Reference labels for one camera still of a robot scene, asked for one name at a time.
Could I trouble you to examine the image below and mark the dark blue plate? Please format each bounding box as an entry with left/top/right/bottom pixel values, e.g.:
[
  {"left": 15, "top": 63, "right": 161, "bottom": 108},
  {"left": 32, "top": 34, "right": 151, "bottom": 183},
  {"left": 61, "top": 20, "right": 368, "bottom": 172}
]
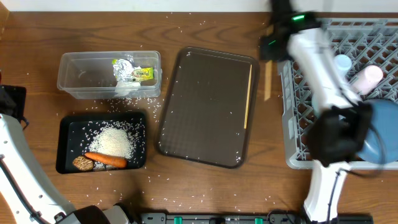
[{"left": 358, "top": 99, "right": 397, "bottom": 164}]

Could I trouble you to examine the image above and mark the black plastic tray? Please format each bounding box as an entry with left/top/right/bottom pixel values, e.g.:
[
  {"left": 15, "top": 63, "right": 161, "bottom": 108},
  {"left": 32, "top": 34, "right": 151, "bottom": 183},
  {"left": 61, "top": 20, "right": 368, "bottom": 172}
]
[{"left": 55, "top": 111, "right": 146, "bottom": 174}]

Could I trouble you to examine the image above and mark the orange carrot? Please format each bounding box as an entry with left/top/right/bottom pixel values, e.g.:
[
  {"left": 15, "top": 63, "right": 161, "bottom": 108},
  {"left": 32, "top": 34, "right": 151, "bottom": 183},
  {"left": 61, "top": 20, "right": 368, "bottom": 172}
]
[{"left": 85, "top": 152, "right": 127, "bottom": 168}]

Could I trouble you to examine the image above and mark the brown food scrap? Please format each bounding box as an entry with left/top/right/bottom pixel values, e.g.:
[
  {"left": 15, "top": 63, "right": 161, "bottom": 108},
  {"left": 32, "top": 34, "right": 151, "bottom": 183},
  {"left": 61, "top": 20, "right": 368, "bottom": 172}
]
[{"left": 72, "top": 156, "right": 94, "bottom": 171}]

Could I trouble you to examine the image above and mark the grey dishwasher rack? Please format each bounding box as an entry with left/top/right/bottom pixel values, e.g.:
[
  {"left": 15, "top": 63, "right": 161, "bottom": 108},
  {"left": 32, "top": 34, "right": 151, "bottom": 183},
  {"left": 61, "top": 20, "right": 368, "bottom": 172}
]
[{"left": 278, "top": 18, "right": 397, "bottom": 169}]

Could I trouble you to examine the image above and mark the brown serving tray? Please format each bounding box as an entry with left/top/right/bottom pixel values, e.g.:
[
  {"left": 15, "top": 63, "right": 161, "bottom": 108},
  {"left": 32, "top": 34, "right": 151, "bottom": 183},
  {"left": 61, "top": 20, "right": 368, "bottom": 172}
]
[{"left": 155, "top": 47, "right": 259, "bottom": 169}]

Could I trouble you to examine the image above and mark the light blue plastic cup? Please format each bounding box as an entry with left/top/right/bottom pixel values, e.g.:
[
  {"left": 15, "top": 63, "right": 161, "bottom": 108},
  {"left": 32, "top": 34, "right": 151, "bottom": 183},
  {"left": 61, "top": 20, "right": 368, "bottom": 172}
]
[{"left": 334, "top": 54, "right": 352, "bottom": 78}]

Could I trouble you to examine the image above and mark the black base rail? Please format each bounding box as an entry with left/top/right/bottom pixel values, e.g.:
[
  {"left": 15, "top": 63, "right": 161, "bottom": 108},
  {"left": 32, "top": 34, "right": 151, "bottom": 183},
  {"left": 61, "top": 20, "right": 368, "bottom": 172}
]
[{"left": 139, "top": 212, "right": 374, "bottom": 224}]

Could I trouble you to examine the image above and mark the light blue rice bowl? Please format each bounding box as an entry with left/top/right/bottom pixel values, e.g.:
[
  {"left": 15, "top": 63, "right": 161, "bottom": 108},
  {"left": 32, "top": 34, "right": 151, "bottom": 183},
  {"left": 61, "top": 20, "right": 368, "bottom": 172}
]
[{"left": 312, "top": 94, "right": 322, "bottom": 117}]

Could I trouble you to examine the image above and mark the clear plastic container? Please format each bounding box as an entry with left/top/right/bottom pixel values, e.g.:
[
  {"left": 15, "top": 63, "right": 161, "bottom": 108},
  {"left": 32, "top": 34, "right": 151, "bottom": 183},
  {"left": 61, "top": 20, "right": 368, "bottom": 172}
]
[{"left": 57, "top": 50, "right": 162, "bottom": 100}]

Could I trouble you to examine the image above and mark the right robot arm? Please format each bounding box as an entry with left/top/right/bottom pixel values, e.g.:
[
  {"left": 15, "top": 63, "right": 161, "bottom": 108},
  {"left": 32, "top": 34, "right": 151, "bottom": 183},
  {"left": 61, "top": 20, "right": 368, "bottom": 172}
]
[{"left": 259, "top": 1, "right": 373, "bottom": 223}]

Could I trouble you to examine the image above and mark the white paper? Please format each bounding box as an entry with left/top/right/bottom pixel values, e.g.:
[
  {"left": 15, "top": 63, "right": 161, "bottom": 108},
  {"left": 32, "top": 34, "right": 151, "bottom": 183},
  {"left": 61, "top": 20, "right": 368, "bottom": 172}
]
[{"left": 114, "top": 81, "right": 141, "bottom": 97}]

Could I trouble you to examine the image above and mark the white rice pile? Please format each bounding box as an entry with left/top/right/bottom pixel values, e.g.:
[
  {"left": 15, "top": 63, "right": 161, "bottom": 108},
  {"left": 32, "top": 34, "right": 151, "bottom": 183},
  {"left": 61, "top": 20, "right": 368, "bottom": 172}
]
[{"left": 83, "top": 120, "right": 145, "bottom": 161}]

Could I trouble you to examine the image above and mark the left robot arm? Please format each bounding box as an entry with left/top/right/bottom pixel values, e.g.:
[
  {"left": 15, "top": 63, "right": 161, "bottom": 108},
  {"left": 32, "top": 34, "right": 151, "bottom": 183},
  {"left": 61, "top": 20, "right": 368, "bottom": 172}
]
[{"left": 1, "top": 114, "right": 133, "bottom": 224}]

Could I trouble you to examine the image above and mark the white plastic cup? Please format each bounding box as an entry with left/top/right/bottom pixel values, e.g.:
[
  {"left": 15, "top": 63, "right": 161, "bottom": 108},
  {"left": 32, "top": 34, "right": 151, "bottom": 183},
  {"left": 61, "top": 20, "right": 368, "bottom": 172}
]
[{"left": 351, "top": 65, "right": 384, "bottom": 95}]

